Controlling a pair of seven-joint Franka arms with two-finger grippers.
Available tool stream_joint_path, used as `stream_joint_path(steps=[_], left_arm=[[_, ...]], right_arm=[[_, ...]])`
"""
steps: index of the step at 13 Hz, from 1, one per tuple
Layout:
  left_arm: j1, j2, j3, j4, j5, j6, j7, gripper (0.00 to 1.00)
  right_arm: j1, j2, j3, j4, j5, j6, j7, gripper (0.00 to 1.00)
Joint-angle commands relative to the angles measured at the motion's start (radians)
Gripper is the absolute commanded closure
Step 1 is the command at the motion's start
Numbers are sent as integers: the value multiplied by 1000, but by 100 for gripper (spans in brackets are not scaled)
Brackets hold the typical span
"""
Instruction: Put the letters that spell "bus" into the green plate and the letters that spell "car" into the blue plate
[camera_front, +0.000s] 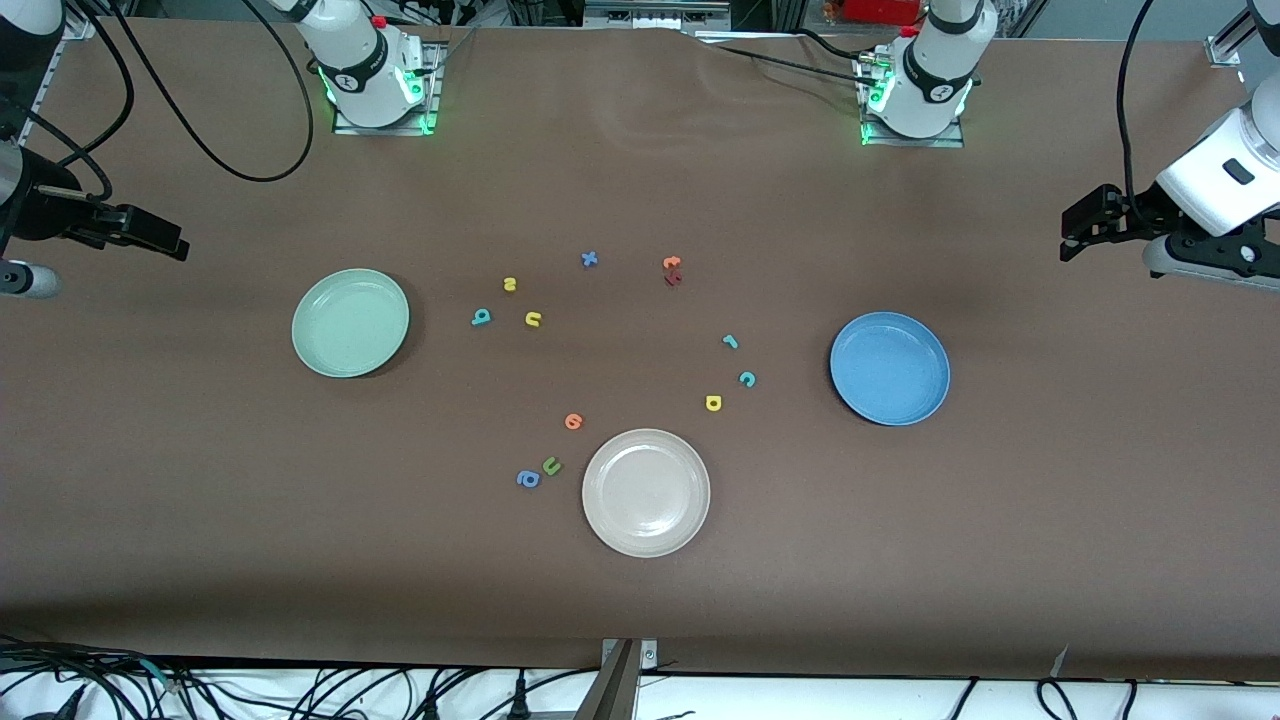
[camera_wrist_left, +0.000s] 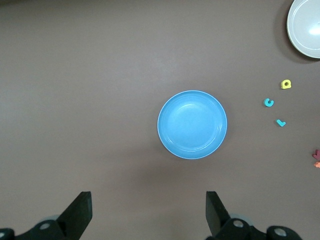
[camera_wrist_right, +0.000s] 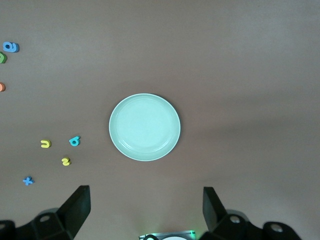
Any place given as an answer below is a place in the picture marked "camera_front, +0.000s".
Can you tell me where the green plate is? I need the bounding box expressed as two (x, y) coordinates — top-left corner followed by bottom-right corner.
(291, 268), (411, 379)

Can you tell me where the blue plate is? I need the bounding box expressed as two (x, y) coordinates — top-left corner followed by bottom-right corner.
(829, 311), (952, 428)

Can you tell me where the red box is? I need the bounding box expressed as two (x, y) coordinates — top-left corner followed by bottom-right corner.
(828, 0), (926, 26)

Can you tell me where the beige plate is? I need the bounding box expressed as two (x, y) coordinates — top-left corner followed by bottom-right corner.
(581, 428), (712, 559)

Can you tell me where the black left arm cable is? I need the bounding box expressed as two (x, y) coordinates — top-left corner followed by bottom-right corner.
(1116, 0), (1166, 201)

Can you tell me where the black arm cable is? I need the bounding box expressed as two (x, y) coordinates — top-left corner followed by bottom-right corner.
(1116, 0), (1166, 201)
(20, 0), (316, 201)

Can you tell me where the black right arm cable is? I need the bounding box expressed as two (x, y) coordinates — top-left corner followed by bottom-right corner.
(20, 0), (316, 201)

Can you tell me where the short aluminium frame rail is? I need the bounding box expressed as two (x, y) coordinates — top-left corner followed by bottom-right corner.
(1205, 0), (1280, 69)

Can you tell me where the long aluminium frame rail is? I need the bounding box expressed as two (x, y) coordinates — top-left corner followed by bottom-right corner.
(30, 12), (101, 131)

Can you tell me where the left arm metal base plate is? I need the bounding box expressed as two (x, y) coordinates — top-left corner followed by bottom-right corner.
(856, 50), (966, 149)

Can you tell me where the black cable on table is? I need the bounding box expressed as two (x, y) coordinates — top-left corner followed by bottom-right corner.
(695, 28), (876, 86)

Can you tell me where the tangled black cable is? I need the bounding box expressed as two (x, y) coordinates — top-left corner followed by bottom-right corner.
(0, 635), (201, 720)

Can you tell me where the black looped cable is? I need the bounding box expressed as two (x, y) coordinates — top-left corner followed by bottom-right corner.
(1035, 678), (1141, 720)

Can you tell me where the grey metal frame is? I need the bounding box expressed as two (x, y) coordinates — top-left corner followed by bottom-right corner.
(585, 0), (731, 31)

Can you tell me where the metal table edge bracket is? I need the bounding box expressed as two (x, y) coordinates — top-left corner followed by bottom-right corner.
(575, 638), (661, 720)

